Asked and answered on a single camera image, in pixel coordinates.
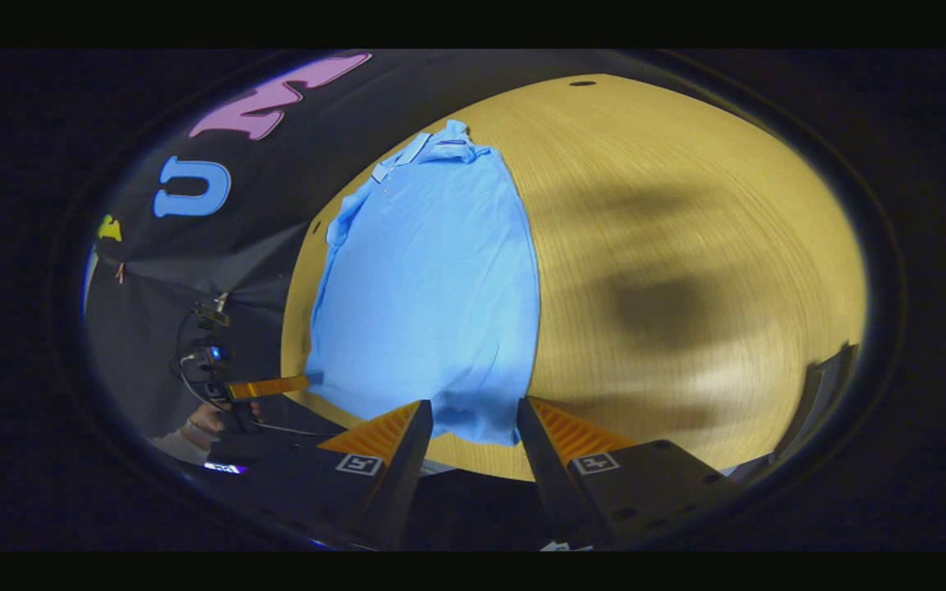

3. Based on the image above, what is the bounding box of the light blue T-shirt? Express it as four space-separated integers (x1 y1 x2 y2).
305 119 541 447

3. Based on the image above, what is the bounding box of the black backdrop cloth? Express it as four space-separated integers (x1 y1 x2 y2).
83 51 457 460

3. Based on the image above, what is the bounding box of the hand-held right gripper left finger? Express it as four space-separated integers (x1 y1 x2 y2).
251 400 434 551

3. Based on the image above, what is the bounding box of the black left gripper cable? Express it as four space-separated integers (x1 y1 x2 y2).
173 308 334 438

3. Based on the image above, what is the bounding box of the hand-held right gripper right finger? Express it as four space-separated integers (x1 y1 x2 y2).
516 396 745 549

